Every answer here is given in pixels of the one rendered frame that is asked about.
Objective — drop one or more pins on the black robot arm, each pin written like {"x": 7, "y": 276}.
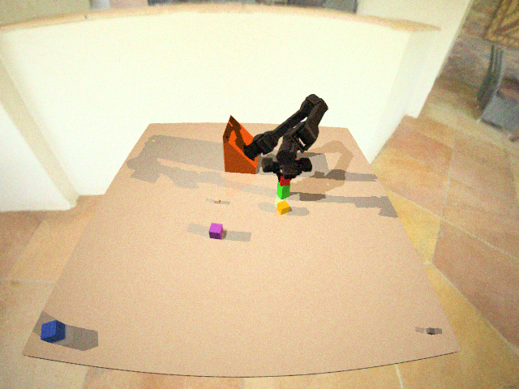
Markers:
{"x": 313, "y": 108}

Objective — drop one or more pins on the yellow block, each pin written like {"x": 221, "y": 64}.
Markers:
{"x": 283, "y": 207}

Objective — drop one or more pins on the blue cube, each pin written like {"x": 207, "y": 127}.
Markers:
{"x": 52, "y": 331}

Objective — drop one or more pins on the purple block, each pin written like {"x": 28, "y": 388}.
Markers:
{"x": 216, "y": 231}

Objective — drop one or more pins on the green block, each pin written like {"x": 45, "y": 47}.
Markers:
{"x": 283, "y": 195}
{"x": 283, "y": 189}

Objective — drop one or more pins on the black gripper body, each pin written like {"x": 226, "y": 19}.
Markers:
{"x": 268, "y": 165}

